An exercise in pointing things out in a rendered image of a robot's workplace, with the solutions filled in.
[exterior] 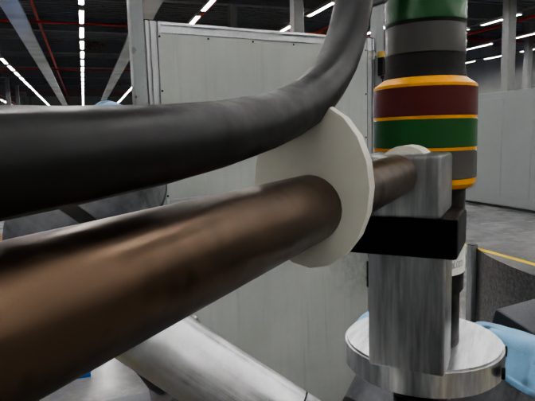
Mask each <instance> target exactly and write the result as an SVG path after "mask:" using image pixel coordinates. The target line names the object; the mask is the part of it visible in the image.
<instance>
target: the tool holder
mask: <svg viewBox="0 0 535 401"><path fill-rule="evenodd" d="M385 153H386V152H378V153H373V154H370V157H371V159H372V160H376V159H380V158H386V157H390V156H396V155H400V156H403V157H405V158H407V159H408V160H410V161H411V162H412V163H413V165H414V166H415V167H416V172H417V179H416V183H415V186H414V187H413V188H412V190H411V191H409V192H408V193H406V194H404V195H403V196H402V197H399V198H397V199H395V200H394V201H392V202H390V203H389V204H387V205H385V206H383V207H382V208H379V209H378V210H377V211H375V212H372V213H371V216H370V218H369V222H368V223H367V226H366V228H365V232H364V234H363V236H362V237H361V238H360V239H359V240H358V242H357V243H356V245H355V246H354V247H353V249H352V250H351V251H350V252H354V253H365V254H369V316H368V317H366V318H363V319H361V320H359V321H357V322H355V323H354V324H353V325H351V326H350V327H349V328H348V330H347V331H346V336H345V340H346V363H347V364H348V366H349V367H350V369H351V370H352V371H353V372H354V373H355V374H356V375H358V376H359V377H361V378H362V379H363V380H365V381H367V382H368V383H371V384H372V385H375V386H377V387H380V388H382V389H385V390H387V391H392V392H395V393H398V394H402V395H409V396H414V397H420V398H429V399H456V398H463V397H468V396H473V395H478V394H481V393H483V392H485V391H489V390H490V389H492V388H493V387H495V386H497V385H498V384H499V383H500V382H501V381H502V380H505V379H506V368H505V362H506V357H507V346H505V345H504V344H503V342H502V341H501V340H500V339H499V338H498V337H497V336H496V335H495V334H494V333H492V332H491V331H490V330H489V329H486V328H484V327H482V326H481V325H478V324H475V323H474V322H471V321H467V320H464V319H461V318H460V319H459V343H458V344H457V345H456V346H455V347H453V348H451V281H452V260H456V259H457V258H458V257H459V254H460V252H461V250H462V249H463V246H464V244H465V242H466V229H467V210H466V209H465V208H463V207H451V194H452V153H451V152H429V153H426V154H385Z"/></svg>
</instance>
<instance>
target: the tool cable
mask: <svg viewBox="0 0 535 401"><path fill-rule="evenodd" d="M372 10H373V0H334V8H333V11H332V14H331V19H330V24H329V28H328V30H327V33H326V38H325V40H324V43H323V46H322V49H321V51H320V53H319V54H318V56H317V58H316V59H315V61H314V63H313V64H312V65H311V66H310V67H309V68H308V69H307V70H306V71H305V72H304V73H303V75H302V76H300V77H299V78H298V79H297V80H295V81H293V82H292V83H290V84H288V85H287V86H285V87H283V88H279V89H275V90H273V91H267V92H264V93H261V94H258V95H250V96H244V97H239V98H233V99H223V100H217V101H205V102H193V103H170V104H149V105H86V106H43V105H0V222H1V221H4V220H12V219H16V218H19V217H23V216H31V215H34V214H38V213H43V212H50V211H53V210H57V209H62V208H68V207H72V206H77V205H80V204H86V203H90V202H93V201H99V200H103V199H107V198H110V197H116V196H120V195H123V194H127V193H133V192H137V191H140V190H144V189H150V188H154V187H157V186H160V185H167V184H169V183H173V182H175V181H180V180H183V179H186V178H189V177H194V176H197V175H200V174H203V173H208V172H211V171H214V170H217V169H221V168H224V167H226V166H229V165H232V164H235V163H237V162H241V161H243V160H245V159H248V158H251V157H254V156H256V155H258V156H257V159H256V172H255V184H254V186H255V185H262V184H265V183H269V182H273V181H280V180H284V179H288V178H292V177H298V176H303V175H313V176H318V177H320V178H323V179H325V180H326V181H328V182H329V183H330V184H331V185H332V186H333V187H334V189H335V190H336V191H337V193H338V195H339V198H340V200H341V204H342V218H341V220H340V223H339V225H338V227H337V229H336V230H335V231H334V233H333V234H332V235H331V236H329V237H328V238H326V239H324V240H323V241H321V242H320V243H317V244H315V245H314V246H313V247H310V248H309V249H307V250H305V251H303V252H302V253H300V254H298V255H296V256H295V257H293V258H291V259H290V261H292V262H293V263H296V264H298V265H302V266H305V267H309V268H314V267H326V266H329V265H330V264H331V263H334V262H335V261H337V260H338V259H340V258H341V257H343V256H344V255H346V254H348V253H349V252H350V251H351V250H352V249H353V247H354V246H355V245H356V243H357V242H358V240H359V239H360V238H361V237H362V236H363V234H364V232H365V228H366V226H367V223H368V222H369V218H370V216H371V213H372V209H373V196H374V189H375V184H374V177H373V164H372V159H371V157H370V154H369V151H368V148H367V146H366V144H365V140H364V138H363V136H362V134H361V133H360V131H359V130H358V129H357V128H356V127H355V125H354V124H353V122H352V121H351V119H350V118H349V117H348V116H346V115H344V114H343V113H341V112H340V111H339V110H337V109H336V108H334V107H335V106H336V104H337V103H338V101H339V100H340V98H341V97H342V96H343V94H344V93H345V91H346V89H347V88H348V86H349V84H350V81H351V80H352V78H353V75H354V73H355V72H356V70H357V66H358V64H359V61H360V59H361V55H362V53H363V49H364V46H365V41H366V38H367V34H368V31H369V23H370V18H371V14H372Z"/></svg>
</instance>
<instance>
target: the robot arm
mask: <svg viewBox="0 0 535 401"><path fill-rule="evenodd" d="M166 194H167V185H160V186H157V187H154V188H150V189H144V190H140V191H137V192H133V193H127V194H123V195H120V196H116V197H110V198H107V199H103V200H97V201H93V202H90V203H86V204H80V205H77V206H72V207H68V208H62V209H57V210H53V211H50V212H43V213H38V214H34V215H31V216H23V217H19V218H16V219H12V220H4V224H3V232H2V240H4V239H12V238H15V237H19V236H26V235H30V234H33V233H38V232H44V231H48V230H52V229H56V228H62V227H67V226H71V225H74V224H81V223H85V222H89V221H93V220H100V219H103V218H108V217H111V216H118V215H122V214H126V213H129V212H137V211H140V210H144V209H149V208H155V207H158V206H163V205H164V203H165V201H166ZM475 324H478V325H481V326H482V327H484V328H486V329H489V330H490V331H491V332H492V333H494V334H495V335H496V336H497V337H498V338H499V339H500V340H501V341H502V342H503V344H504V345H505V346H507V357H506V362H505V368H506V379H505V380H502V381H501V382H500V383H499V384H498V385H497V386H495V387H493V388H492V389H490V390H489V391H485V392H483V393H481V394H478V395H473V396H468V397H463V398H456V399H451V401H535V335H533V334H530V333H527V332H524V331H521V330H518V329H513V328H510V327H506V326H504V325H498V324H494V323H490V322H485V321H477V322H475ZM115 359H117V360H118V361H119V362H121V363H122V364H124V365H126V366H127V367H129V368H130V369H131V370H133V371H134V372H136V373H137V374H138V376H139V377H140V378H141V380H142V381H143V382H144V383H145V385H146V386H147V387H148V388H149V389H151V390H152V391H153V392H155V393H157V394H158V395H164V394H166V393H168V394H169V395H171V396H173V397H174V398H175V399H177V400H178V401H321V400H320V399H318V398H316V397H314V396H313V395H312V394H310V393H309V392H307V391H305V390H303V389H302V388H301V387H299V386H298V385H296V384H294V383H292V382H291V381H290V380H288V379H287V378H285V377H283V376H281V375H280V374H279V373H278V372H276V371H274V370H272V369H271V368H269V367H268V366H267V365H265V364H263V363H261V362H260V361H258V360H257V359H256V358H254V357H252V356H250V355H249V354H247V353H246V352H245V351H243V350H241V349H240V348H238V347H236V346H235V345H233V344H232V343H230V342H229V341H227V340H225V339H224V338H223V337H221V336H219V335H218V334H216V333H215V332H214V331H212V330H210V329H208V328H207V327H205V326H204V325H202V324H201V323H199V322H198V321H196V320H194V319H193V318H191V317H190V316H188V317H186V318H185V319H183V320H181V321H179V322H178V323H176V324H174V325H172V326H171V327H169V328H167V329H165V330H163V331H161V332H160V333H158V334H156V335H154V336H153V337H151V338H149V339H147V340H146V341H144V342H142V343H141V344H139V345H136V346H135V347H134V348H131V349H129V350H128V351H126V352H124V353H123V354H121V355H119V356H117V357H116V358H115ZM342 401H393V392H392V391H387V390H385V389H382V388H380V387H377V386H375V385H372V384H371V383H368V382H367V381H365V380H363V379H362V378H361V377H359V376H358V375H355V377H354V378H353V381H352V383H351V385H350V387H349V389H348V391H347V392H346V395H345V397H344V398H343V400H342Z"/></svg>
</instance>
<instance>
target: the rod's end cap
mask: <svg viewBox="0 0 535 401"><path fill-rule="evenodd" d="M429 152H431V151H430V150H428V149H426V148H425V147H423V146H419V145H413V144H411V145H406V146H397V147H394V148H392V149H391V150H389V151H388V152H386V153H385V154H426V153H429Z"/></svg>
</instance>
